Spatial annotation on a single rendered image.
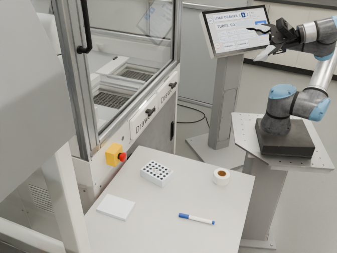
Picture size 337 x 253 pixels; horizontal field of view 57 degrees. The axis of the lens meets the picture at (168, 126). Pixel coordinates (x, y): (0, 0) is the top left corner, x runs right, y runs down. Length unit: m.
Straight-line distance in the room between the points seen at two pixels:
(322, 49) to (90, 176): 1.05
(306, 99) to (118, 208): 0.96
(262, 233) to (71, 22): 1.66
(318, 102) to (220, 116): 1.14
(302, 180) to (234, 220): 1.50
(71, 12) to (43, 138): 0.52
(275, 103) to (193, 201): 0.61
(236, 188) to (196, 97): 2.11
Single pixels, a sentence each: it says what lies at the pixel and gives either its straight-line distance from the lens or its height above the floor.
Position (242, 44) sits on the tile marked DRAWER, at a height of 1.00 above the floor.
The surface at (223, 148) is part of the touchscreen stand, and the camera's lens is 2.75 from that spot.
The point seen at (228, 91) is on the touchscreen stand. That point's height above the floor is 0.61.
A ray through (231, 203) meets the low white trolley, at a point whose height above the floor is 0.76.
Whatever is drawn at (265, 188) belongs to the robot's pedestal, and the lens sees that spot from 1.83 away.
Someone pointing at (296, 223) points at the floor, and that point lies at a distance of 2.37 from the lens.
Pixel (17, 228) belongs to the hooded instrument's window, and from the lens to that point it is 0.61.
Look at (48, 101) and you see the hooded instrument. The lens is 0.55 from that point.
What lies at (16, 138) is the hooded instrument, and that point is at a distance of 0.51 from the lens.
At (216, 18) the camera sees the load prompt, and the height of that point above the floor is 1.15.
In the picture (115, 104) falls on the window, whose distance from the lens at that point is 1.32.
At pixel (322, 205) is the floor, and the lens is 2.57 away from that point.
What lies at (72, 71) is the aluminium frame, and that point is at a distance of 1.03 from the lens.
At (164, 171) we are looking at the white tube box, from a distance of 1.36.
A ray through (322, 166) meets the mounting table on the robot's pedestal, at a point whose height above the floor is 0.76.
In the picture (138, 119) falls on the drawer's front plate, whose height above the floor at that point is 0.91.
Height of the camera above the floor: 1.72
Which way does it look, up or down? 35 degrees down
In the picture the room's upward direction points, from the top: 1 degrees clockwise
